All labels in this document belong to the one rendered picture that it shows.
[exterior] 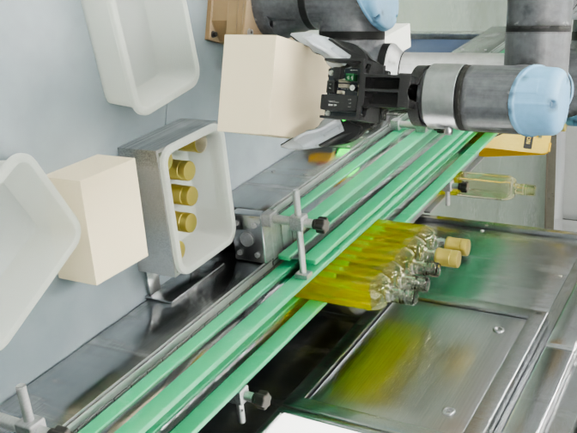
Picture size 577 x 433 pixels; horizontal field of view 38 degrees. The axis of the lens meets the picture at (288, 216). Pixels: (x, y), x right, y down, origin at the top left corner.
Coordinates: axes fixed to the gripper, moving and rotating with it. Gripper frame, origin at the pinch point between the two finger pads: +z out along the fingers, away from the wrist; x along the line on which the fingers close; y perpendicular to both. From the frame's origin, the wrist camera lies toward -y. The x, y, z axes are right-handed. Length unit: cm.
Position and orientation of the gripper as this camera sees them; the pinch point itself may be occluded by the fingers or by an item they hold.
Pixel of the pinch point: (288, 91)
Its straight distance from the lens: 110.0
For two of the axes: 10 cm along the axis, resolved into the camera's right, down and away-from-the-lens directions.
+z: -8.6, -1.1, 4.9
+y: -5.0, 0.2, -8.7
